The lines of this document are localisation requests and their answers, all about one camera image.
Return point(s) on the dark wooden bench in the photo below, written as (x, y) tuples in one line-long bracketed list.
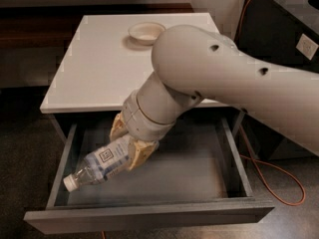
[(55, 26)]

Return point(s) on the white paper bowl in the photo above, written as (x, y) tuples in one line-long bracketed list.
[(146, 33)]

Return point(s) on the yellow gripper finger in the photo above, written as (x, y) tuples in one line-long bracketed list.
[(118, 128), (140, 151)]

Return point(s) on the blue label plastic bottle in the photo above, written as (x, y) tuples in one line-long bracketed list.
[(101, 164)]

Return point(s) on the grey top drawer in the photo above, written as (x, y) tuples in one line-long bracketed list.
[(195, 178)]

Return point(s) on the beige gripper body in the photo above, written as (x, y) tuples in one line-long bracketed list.
[(141, 123)]

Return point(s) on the white wall outlet plate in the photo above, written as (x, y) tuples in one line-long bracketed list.
[(307, 46)]

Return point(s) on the black cabinet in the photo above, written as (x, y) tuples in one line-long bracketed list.
[(275, 27)]

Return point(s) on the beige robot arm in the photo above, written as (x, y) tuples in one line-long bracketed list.
[(190, 65)]

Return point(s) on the grey drawer cabinet white top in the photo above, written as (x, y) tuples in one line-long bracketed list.
[(103, 64)]

